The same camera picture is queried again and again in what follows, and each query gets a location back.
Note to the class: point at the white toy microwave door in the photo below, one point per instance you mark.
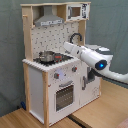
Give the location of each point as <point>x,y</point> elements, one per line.
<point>74,11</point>

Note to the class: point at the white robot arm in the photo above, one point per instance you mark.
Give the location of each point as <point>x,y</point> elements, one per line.
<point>98,58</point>

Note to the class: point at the wooden toy kitchen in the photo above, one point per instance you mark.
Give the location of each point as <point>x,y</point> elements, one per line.
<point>40,84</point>

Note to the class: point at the black toy stovetop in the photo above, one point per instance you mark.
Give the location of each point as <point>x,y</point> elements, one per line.
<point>58,58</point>

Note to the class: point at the red right stove knob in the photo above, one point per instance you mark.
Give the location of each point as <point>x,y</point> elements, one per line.
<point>74,69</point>

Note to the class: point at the red stove knob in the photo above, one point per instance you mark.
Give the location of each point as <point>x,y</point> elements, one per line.
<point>56,76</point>
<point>74,69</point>

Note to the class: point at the red left stove knob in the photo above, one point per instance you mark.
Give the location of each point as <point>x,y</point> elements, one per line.
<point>56,76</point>

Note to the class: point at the silver toy pot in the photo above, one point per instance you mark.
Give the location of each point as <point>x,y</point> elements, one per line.
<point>46,56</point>

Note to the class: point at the grey ice dispenser panel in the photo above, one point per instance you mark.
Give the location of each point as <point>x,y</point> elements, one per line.
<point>90,75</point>

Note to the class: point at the toy oven door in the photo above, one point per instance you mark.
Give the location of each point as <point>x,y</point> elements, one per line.
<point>64,97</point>

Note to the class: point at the grey range hood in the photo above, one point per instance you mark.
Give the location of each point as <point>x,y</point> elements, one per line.
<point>48,18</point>

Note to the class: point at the grey fridge door handle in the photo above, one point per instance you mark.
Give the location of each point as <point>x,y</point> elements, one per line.
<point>84,83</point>

